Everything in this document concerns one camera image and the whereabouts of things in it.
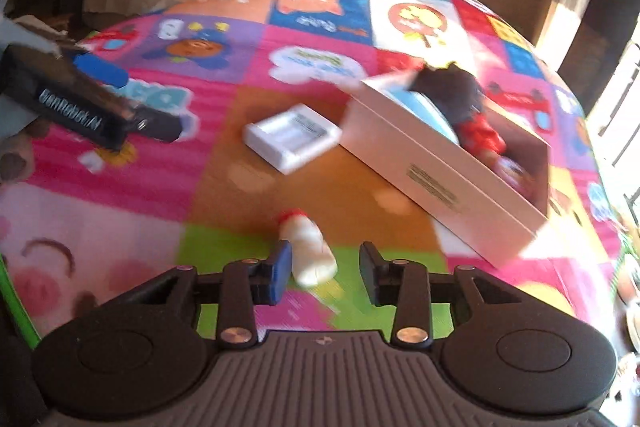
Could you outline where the black-haired doll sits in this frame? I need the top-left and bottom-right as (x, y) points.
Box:
(407, 61), (511, 160)

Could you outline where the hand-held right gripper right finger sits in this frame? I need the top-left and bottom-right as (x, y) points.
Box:
(360, 241), (527, 350)

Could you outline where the white bottle with red cap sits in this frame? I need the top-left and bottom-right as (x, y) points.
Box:
(277, 208), (337, 287)

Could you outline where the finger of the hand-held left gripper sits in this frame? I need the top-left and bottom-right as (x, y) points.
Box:
(72, 51), (129, 88)
(127, 106), (184, 144)

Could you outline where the small white tray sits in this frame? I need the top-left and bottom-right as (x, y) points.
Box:
(243, 103), (344, 176)

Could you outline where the colourful cartoon play mat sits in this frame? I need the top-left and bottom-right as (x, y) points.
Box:
(0, 0), (628, 348)

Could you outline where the light blue item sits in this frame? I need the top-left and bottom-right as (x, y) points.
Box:
(389, 86), (462, 144)

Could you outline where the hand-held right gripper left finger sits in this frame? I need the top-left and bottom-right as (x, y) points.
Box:
(120, 240), (293, 349)

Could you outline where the person's left hand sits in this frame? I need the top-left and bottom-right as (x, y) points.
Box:
(0, 118), (52, 185)

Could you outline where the white cardboard box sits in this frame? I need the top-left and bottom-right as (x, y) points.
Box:
(340, 69), (553, 270)

